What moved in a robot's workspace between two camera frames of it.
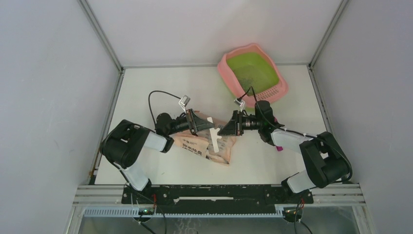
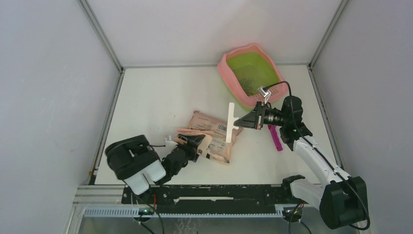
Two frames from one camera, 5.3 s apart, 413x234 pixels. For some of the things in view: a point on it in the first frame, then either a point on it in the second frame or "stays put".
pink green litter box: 250,74 stays put
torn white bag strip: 215,136 -> 231,121
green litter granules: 260,80 stays put
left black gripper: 197,124 -> 192,146
